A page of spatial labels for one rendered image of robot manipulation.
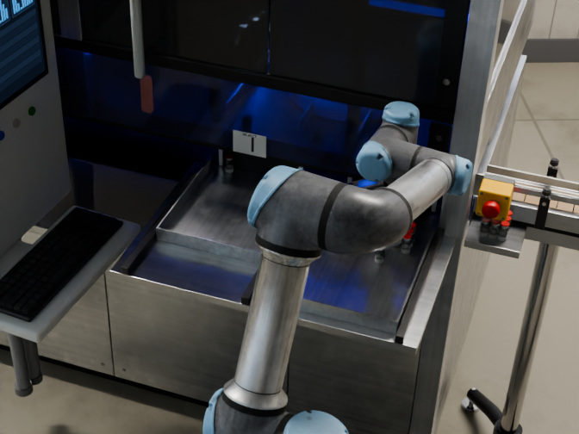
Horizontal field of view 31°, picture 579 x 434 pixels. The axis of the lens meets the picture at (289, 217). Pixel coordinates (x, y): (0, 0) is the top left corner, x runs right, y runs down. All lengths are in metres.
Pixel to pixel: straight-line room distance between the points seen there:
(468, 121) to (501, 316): 1.44
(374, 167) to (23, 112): 0.86
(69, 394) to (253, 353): 1.59
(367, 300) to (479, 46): 0.59
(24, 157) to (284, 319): 0.97
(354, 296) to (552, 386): 1.29
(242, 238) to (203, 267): 0.14
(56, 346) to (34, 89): 1.03
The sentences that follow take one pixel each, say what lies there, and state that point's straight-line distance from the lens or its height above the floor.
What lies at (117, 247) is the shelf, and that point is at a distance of 2.55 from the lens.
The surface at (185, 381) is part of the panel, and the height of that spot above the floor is 0.15.
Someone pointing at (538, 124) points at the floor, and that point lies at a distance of 4.75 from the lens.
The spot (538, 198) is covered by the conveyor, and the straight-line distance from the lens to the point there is 2.58.
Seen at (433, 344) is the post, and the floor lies 0.54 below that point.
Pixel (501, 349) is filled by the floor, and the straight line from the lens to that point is 3.53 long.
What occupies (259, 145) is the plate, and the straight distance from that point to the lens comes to 2.50.
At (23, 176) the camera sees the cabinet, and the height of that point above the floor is 0.96.
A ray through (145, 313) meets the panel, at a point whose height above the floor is 0.38.
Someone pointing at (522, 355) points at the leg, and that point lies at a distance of 2.87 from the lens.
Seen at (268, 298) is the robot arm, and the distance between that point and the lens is 1.76.
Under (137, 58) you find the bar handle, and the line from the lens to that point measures 2.43.
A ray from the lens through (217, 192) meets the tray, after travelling 2.58.
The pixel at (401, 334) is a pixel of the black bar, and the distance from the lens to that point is 2.18.
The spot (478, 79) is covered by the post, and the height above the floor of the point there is 1.30.
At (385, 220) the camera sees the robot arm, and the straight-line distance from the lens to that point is 1.70.
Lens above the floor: 2.36
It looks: 36 degrees down
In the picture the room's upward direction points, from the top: 2 degrees clockwise
